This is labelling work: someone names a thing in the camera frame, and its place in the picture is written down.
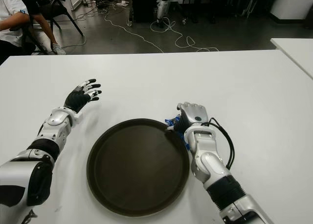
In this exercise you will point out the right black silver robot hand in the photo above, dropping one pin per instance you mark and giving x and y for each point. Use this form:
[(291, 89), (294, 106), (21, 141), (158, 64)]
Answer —
[(195, 111)]

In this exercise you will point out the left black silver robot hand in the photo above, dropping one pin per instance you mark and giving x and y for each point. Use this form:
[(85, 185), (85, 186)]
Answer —
[(75, 99)]

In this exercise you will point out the blue Oreo packet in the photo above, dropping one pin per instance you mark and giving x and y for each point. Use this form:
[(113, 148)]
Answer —
[(170, 122)]

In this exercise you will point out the left silver black robot arm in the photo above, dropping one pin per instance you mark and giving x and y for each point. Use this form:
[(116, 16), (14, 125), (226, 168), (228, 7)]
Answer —
[(53, 121)]

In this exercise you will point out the right silver black robot arm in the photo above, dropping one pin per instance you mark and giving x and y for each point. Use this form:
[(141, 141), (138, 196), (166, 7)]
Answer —
[(210, 165)]

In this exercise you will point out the black chair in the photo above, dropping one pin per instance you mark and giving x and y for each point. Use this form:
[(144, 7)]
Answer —
[(58, 13), (36, 40)]

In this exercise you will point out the person in black shorts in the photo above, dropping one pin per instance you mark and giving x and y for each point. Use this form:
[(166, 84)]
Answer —
[(47, 30)]

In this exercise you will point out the round dark brown tray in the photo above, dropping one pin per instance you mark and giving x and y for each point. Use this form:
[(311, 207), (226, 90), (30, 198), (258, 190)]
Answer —
[(137, 170)]

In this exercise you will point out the person in white shirt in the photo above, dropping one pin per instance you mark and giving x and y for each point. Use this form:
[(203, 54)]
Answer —
[(9, 26)]

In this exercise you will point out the white power strip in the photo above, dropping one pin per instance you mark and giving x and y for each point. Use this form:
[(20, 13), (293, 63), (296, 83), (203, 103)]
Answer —
[(122, 4)]

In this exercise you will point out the black desk with casters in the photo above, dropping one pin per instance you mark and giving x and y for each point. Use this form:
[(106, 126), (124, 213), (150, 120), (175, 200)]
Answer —
[(195, 4)]

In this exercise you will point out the black cabinet on casters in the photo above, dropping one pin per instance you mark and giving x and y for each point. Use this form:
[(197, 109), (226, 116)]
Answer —
[(144, 6)]

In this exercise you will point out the white neighbouring table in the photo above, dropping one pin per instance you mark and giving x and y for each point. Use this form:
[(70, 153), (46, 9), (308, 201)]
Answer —
[(298, 52)]

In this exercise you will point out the white curved counter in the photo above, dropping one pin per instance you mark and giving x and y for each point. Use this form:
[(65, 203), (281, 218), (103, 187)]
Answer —
[(291, 4)]

